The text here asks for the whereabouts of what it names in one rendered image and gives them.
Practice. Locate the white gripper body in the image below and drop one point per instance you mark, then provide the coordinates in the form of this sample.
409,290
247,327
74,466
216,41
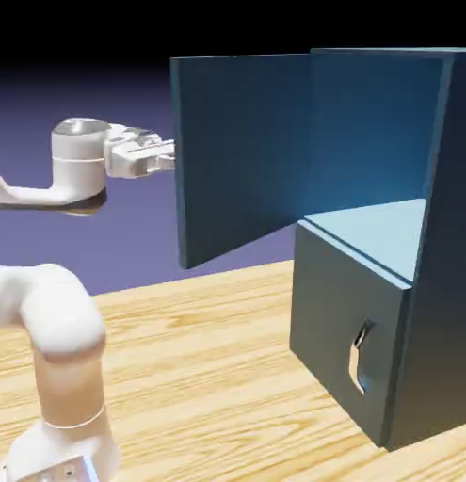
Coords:
131,160

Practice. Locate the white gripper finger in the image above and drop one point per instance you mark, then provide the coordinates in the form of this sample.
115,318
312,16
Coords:
167,143
167,162

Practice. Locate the blue tall cabinet door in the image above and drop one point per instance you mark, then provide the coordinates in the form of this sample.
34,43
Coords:
240,158

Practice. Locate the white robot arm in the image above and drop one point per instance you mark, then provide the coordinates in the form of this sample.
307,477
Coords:
63,308

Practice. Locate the blue short cabinet door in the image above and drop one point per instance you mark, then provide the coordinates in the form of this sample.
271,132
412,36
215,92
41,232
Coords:
341,312

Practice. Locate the blue cabinet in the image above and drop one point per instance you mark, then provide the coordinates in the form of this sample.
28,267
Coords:
443,263

